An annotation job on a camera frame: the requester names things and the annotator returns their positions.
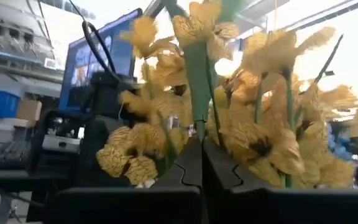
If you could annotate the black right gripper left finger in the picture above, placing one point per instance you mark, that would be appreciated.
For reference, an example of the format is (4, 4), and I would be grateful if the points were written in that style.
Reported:
(135, 205)

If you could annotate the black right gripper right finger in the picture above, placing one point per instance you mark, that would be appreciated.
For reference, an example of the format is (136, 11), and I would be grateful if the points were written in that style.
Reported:
(275, 208)

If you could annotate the yellow flower bunch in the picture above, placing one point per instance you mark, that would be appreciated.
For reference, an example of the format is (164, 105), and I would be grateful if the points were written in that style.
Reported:
(275, 140)
(141, 149)

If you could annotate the blue flower bunch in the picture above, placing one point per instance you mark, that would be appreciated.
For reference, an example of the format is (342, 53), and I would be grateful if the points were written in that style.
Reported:
(340, 146)

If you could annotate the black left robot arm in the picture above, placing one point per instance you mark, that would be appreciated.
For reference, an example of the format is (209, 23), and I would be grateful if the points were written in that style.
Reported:
(104, 102)

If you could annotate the dark grey desk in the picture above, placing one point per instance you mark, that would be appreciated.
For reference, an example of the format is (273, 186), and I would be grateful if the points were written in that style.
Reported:
(5, 177)

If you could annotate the backlit keyboard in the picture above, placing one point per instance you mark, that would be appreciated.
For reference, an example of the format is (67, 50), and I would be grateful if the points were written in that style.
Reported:
(11, 151)

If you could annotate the cardboard box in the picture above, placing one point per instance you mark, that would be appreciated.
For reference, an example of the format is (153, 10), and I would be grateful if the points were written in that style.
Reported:
(29, 109)

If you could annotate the computer monitor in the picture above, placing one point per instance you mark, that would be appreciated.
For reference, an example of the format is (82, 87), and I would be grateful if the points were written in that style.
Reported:
(82, 62)

